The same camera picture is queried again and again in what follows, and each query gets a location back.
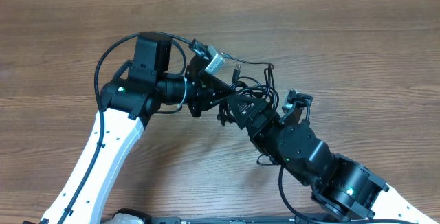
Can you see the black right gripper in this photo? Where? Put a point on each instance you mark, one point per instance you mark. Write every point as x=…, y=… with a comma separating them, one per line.
x=273, y=121

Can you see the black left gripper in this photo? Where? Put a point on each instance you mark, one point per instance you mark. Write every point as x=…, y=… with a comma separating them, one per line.
x=204, y=99

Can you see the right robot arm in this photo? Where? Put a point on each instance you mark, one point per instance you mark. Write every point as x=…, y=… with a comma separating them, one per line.
x=348, y=191

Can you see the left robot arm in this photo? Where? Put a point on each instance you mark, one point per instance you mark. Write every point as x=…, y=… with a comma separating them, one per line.
x=166, y=69

